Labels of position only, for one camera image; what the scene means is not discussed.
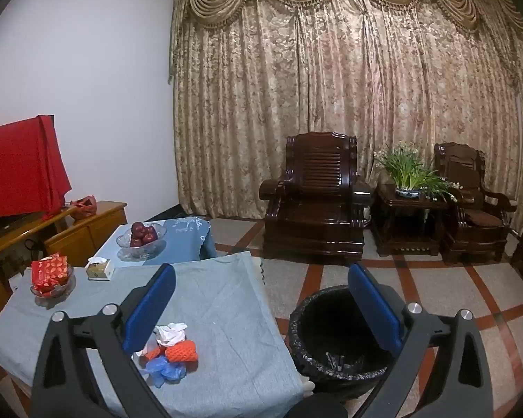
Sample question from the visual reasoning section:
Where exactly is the glass snack bowl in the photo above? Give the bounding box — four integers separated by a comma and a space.
30, 265, 77, 299

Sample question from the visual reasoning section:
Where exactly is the green flowering plant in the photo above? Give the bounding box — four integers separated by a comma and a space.
373, 143, 463, 203

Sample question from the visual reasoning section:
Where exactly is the gold white tissue box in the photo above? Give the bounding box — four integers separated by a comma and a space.
86, 258, 115, 280

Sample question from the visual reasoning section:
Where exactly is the brown seat cushion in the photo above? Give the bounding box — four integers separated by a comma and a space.
462, 208, 504, 227

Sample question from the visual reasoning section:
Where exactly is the grey tablecloth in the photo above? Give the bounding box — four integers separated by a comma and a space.
0, 253, 308, 418

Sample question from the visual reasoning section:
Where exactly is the beige patterned curtain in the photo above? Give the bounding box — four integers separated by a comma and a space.
168, 0, 523, 245

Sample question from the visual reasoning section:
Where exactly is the black lined trash bin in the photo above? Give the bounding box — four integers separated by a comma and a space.
288, 285, 402, 403

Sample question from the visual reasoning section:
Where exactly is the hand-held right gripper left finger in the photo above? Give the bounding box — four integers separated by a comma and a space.
31, 263, 176, 418

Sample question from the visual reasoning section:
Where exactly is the dark screen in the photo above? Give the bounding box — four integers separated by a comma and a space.
0, 214, 44, 245

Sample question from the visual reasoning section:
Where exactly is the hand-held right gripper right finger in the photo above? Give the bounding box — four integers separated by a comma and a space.
348, 263, 494, 418

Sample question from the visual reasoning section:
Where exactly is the red cloth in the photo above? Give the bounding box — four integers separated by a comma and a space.
0, 114, 73, 220

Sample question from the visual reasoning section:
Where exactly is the wooden chair with red cloth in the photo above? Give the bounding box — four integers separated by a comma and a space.
0, 200, 128, 332

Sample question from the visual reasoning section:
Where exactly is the red snack packet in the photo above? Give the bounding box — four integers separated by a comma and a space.
31, 253, 68, 293

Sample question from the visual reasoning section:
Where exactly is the red bag on cabinet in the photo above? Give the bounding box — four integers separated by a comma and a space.
70, 195, 99, 219

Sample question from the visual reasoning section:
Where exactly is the rubber glove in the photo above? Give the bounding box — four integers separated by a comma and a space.
142, 356, 187, 389

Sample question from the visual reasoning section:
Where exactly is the glass fruit bowl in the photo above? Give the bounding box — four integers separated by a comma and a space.
115, 223, 167, 260

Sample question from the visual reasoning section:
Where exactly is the dark wooden side table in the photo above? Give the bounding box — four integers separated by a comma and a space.
370, 183, 449, 257

